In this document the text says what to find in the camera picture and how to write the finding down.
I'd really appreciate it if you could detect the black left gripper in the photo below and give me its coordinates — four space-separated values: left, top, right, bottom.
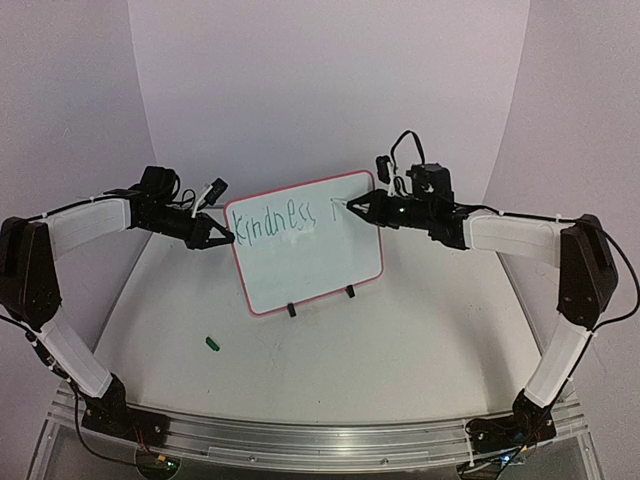
141 203 235 249

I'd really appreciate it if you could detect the pink-framed whiteboard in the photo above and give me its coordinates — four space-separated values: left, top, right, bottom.
223 170 384 317

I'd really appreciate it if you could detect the green marker cap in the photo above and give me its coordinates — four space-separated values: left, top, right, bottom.
205 336 220 351

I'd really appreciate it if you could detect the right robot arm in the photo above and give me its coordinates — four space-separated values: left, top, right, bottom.
346 164 619 409

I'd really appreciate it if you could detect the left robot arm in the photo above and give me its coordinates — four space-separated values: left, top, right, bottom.
1 166 235 435

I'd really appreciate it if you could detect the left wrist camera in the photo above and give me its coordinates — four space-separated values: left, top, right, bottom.
195 178 228 208

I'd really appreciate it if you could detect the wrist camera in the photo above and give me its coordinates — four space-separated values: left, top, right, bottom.
195 178 228 208
375 155 406 197

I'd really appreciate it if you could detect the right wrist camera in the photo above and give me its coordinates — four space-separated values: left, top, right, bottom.
375 155 406 197

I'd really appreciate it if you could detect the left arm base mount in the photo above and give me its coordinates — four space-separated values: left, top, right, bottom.
80 375 170 447

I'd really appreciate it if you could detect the aluminium front rail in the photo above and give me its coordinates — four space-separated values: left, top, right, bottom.
28 385 602 479

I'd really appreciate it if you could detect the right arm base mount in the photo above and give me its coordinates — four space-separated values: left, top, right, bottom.
465 395 556 454

